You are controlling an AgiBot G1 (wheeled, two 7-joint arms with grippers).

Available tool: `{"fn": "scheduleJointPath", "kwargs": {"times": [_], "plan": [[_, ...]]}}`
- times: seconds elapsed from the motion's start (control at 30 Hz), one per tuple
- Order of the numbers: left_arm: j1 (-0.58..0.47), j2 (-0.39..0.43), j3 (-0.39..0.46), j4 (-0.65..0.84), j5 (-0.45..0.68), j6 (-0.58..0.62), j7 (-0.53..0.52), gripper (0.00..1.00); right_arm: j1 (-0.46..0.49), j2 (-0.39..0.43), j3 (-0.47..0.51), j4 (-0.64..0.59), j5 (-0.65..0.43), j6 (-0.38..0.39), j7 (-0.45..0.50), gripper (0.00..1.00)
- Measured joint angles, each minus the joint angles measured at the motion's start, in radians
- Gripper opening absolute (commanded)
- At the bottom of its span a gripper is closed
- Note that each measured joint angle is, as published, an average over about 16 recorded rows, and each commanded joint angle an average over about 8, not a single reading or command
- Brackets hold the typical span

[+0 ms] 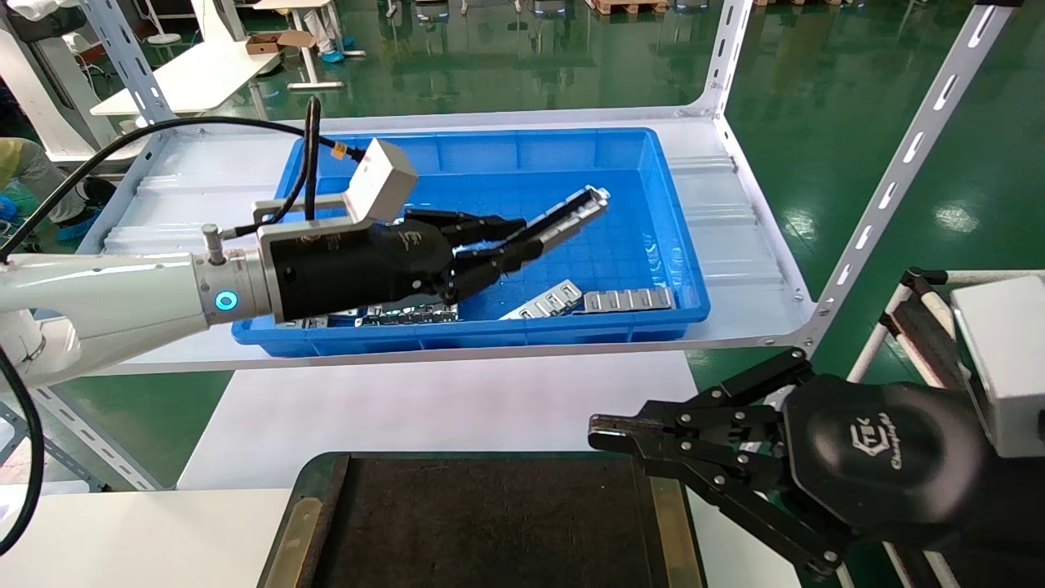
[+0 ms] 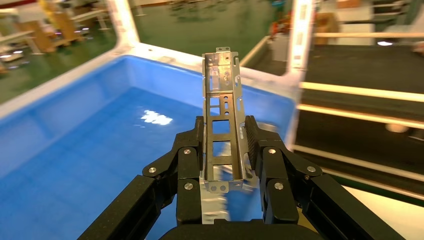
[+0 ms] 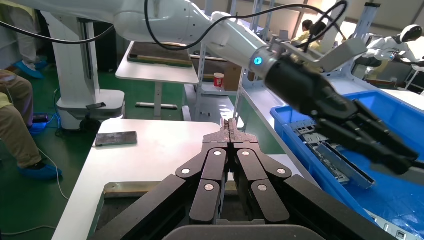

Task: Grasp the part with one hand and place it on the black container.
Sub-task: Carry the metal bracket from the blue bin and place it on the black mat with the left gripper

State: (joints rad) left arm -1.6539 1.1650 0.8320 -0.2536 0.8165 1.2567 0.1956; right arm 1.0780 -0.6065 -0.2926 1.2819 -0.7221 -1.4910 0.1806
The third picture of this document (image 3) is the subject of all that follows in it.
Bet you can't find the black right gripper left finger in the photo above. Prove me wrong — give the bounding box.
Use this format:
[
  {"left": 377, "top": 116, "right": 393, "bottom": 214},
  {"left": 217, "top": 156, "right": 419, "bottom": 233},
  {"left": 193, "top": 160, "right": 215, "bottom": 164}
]
[{"left": 89, "top": 118, "right": 230, "bottom": 240}]

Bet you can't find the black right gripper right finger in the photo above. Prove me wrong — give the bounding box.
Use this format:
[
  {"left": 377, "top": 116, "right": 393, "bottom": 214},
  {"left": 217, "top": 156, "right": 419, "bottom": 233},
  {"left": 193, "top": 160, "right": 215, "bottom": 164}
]
[{"left": 228, "top": 118, "right": 398, "bottom": 240}]

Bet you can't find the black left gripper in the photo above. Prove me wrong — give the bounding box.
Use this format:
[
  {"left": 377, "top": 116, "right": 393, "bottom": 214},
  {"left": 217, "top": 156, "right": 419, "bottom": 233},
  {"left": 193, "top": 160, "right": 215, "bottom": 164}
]
[{"left": 264, "top": 59, "right": 420, "bottom": 176}]

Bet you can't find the long black metal channel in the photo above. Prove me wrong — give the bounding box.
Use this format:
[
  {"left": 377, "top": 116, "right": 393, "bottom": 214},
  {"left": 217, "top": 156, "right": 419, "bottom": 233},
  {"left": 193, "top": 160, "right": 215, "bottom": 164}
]
[{"left": 314, "top": 140, "right": 377, "bottom": 191}]

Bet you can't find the white metal shelf rack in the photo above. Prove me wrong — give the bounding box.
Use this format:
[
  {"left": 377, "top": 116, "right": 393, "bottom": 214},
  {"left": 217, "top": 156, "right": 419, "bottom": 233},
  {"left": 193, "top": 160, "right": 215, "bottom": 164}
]
[{"left": 195, "top": 0, "right": 424, "bottom": 240}]

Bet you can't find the blue plastic bin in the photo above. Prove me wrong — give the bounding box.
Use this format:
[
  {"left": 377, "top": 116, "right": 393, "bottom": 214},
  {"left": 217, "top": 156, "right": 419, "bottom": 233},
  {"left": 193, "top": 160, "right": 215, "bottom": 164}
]
[{"left": 269, "top": 90, "right": 424, "bottom": 240}]

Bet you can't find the black tray with brass edges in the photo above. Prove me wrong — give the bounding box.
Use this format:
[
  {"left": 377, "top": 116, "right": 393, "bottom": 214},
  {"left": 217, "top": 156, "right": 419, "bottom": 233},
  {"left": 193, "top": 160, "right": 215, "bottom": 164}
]
[
  {"left": 127, "top": 42, "right": 194, "bottom": 69},
  {"left": 87, "top": 181, "right": 239, "bottom": 240}
]

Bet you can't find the cardboard box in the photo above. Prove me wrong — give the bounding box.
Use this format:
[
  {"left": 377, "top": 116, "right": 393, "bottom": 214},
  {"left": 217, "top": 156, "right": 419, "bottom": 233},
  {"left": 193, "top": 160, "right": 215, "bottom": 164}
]
[{"left": 224, "top": 63, "right": 257, "bottom": 92}]

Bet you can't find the white humanoid robot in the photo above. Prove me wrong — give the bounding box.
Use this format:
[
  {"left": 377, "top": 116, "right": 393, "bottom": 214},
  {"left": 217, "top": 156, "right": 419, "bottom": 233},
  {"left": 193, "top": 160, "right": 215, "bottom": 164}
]
[{"left": 356, "top": 23, "right": 424, "bottom": 69}]

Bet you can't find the dark flat rectangular plate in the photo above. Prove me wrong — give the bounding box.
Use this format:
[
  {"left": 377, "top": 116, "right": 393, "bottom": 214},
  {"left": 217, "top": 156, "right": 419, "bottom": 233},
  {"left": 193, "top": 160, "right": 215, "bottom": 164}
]
[{"left": 95, "top": 131, "right": 139, "bottom": 148}]

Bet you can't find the white side table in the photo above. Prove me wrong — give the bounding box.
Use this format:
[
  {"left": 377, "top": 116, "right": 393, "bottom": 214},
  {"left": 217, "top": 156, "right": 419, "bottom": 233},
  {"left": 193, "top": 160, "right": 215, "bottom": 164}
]
[{"left": 115, "top": 41, "right": 200, "bottom": 121}]

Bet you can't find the person in yellow coat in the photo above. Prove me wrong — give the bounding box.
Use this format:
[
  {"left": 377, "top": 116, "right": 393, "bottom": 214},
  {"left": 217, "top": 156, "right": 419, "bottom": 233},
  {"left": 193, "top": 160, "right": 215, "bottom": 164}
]
[{"left": 291, "top": 19, "right": 329, "bottom": 54}]

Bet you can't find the white robot torso column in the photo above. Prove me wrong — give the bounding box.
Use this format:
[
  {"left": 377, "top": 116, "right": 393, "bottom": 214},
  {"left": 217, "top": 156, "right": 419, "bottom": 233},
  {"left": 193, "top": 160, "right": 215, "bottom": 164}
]
[{"left": 41, "top": 11, "right": 127, "bottom": 131}]

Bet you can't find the person in khaki trousers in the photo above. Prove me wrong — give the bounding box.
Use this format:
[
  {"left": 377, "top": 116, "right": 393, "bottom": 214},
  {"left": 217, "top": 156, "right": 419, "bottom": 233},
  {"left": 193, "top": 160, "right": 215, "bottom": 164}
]
[{"left": 0, "top": 69, "right": 63, "bottom": 182}]

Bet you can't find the person in pale coat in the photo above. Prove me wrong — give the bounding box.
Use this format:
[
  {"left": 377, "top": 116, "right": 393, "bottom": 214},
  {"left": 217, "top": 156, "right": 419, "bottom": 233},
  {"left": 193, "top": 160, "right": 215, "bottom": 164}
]
[{"left": 0, "top": 0, "right": 47, "bottom": 80}]

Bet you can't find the grey slotted metal bracket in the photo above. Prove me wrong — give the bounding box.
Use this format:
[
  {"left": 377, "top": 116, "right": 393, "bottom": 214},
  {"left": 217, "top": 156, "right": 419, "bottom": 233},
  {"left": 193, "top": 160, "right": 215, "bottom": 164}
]
[{"left": 309, "top": 145, "right": 350, "bottom": 186}]

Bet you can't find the light silver metal bracket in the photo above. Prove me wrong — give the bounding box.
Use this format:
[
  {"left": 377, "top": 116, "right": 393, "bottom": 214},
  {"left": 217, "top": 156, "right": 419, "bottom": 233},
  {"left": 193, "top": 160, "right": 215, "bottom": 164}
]
[{"left": 302, "top": 132, "right": 329, "bottom": 147}]

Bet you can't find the grey perforated metal bracket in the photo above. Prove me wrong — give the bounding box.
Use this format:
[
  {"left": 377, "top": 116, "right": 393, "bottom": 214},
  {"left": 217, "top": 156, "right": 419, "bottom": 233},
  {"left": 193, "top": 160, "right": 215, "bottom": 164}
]
[{"left": 290, "top": 119, "right": 320, "bottom": 137}]

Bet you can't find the silver angled metal bracket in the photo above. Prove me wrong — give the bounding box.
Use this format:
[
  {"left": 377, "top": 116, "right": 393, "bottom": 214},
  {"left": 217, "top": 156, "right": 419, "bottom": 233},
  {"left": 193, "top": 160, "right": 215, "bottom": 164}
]
[{"left": 365, "top": 209, "right": 412, "bottom": 240}]

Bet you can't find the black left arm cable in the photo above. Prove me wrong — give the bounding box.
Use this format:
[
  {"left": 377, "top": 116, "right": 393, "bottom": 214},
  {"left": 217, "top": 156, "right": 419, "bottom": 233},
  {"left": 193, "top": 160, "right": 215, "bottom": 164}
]
[{"left": 0, "top": 0, "right": 349, "bottom": 51}]

